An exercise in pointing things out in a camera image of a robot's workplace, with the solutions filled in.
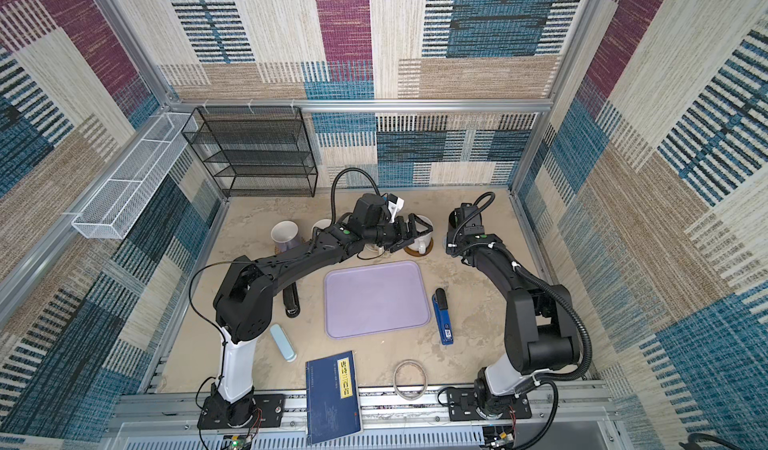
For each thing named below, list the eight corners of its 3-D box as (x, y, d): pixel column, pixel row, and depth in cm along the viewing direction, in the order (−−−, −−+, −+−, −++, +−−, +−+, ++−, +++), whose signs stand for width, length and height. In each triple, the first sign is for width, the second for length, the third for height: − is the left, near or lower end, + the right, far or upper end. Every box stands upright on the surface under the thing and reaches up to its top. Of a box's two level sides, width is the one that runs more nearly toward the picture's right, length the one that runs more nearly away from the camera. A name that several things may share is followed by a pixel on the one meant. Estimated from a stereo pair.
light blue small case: (289, 365, 82) (284, 361, 79) (271, 334, 87) (266, 328, 84) (299, 357, 83) (295, 353, 80) (281, 327, 89) (277, 321, 85)
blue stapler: (439, 345, 85) (441, 340, 81) (431, 294, 94) (432, 288, 91) (452, 344, 85) (454, 339, 82) (443, 294, 94) (445, 288, 91)
